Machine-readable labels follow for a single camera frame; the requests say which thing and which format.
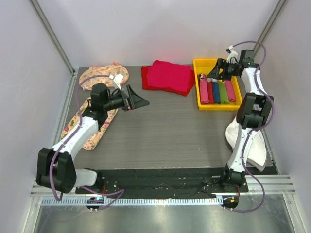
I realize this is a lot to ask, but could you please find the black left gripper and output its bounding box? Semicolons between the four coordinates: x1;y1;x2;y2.
103;85;148;112

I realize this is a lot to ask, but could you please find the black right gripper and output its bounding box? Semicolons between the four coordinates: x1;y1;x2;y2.
206;58;238;81

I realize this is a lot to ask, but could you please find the pink paper napkin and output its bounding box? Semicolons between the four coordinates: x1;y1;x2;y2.
200;79;209;104

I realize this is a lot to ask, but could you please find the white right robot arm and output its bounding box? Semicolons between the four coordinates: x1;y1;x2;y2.
207;49;274;192

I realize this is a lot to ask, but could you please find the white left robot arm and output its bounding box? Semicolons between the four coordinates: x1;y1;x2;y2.
36;83;150;194

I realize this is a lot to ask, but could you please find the red napkin cutlery roll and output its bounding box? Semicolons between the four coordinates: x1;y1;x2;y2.
207;81;214;104

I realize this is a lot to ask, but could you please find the blue napkin cutlery roll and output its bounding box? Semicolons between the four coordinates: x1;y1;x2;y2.
212;82;221;104

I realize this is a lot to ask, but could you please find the yellow plastic bin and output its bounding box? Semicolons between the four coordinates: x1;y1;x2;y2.
193;58;242;111

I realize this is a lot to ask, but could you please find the floral fabric pouch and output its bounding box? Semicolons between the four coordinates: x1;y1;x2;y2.
78;62;129;90

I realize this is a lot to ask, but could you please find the stack of red napkins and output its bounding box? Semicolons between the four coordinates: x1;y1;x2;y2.
141;60;195;96

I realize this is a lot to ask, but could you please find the floral pattern tray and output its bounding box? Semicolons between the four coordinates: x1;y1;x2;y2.
61;109;118;151

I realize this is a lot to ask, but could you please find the white cloth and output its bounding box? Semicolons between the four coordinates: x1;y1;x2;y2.
225;118;267;172

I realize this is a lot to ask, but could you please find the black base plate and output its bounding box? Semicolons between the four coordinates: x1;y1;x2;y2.
74;167;249;199

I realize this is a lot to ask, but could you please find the aluminium frame rail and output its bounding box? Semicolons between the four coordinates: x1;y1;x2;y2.
30;176;296;196

